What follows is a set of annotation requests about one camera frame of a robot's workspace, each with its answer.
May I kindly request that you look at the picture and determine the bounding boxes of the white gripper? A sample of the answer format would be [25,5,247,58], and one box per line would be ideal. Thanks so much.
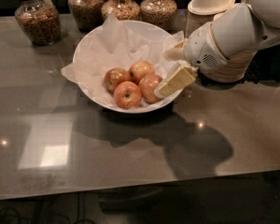
[154,22,228,98]

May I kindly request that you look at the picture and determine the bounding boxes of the red apple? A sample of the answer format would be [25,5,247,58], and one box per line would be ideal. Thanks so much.
[104,67,132,93]
[129,61,155,84]
[113,81,142,109]
[138,74,162,104]

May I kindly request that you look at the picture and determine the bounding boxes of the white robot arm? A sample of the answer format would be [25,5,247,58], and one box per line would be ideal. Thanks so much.
[154,0,280,98]

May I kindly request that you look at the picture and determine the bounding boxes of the white bowl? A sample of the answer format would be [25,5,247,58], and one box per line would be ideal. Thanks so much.
[72,20,191,115]

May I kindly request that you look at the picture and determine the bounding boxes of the front stack paper bowls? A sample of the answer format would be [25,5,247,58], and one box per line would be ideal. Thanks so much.
[203,50,256,83]

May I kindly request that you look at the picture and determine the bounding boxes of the stack paper bowls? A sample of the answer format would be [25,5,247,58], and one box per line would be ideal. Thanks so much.
[186,0,235,37]
[203,50,256,83]

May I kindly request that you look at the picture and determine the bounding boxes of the cereal jar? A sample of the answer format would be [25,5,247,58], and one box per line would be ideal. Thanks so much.
[68,0,105,31]
[140,0,177,31]
[15,0,61,46]
[101,0,140,21]

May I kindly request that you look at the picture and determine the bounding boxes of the back stack paper bowls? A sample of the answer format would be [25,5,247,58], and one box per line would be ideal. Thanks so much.
[186,0,235,37]

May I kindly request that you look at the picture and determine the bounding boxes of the white paper liner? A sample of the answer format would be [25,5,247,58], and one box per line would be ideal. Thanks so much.
[61,13,188,109]

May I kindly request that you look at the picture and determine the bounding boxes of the far left cereal jar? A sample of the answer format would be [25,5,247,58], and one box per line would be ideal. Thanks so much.
[15,0,61,46]

